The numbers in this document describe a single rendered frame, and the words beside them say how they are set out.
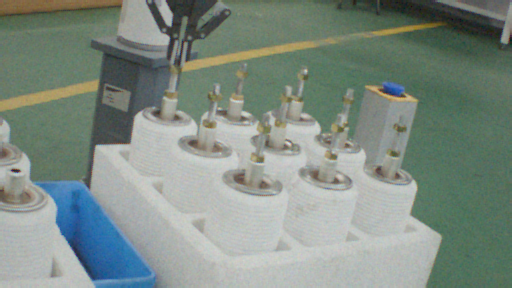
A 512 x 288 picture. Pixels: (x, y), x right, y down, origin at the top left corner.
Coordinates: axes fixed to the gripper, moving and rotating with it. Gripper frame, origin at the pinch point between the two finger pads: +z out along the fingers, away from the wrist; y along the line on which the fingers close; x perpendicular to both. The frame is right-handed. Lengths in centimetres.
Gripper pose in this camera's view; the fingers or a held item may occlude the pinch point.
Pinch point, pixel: (178, 52)
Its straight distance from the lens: 108.7
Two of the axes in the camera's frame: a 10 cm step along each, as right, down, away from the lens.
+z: -2.0, 9.3, 3.1
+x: -1.7, -3.5, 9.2
